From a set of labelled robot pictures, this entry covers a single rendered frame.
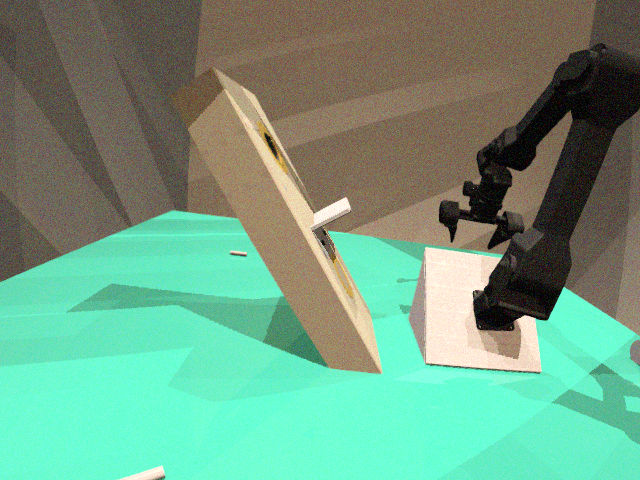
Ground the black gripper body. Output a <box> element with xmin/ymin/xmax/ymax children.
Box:
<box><xmin>439</xmin><ymin>186</ymin><xmax>525</xmax><ymax>236</ymax></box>

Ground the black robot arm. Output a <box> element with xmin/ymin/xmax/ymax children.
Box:
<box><xmin>463</xmin><ymin>43</ymin><xmax>640</xmax><ymax>331</ymax></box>

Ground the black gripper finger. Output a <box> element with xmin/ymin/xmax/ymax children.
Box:
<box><xmin>487</xmin><ymin>225</ymin><xmax>512</xmax><ymax>249</ymax></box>
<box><xmin>444</xmin><ymin>224</ymin><xmax>457</xmax><ymax>243</ymax></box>

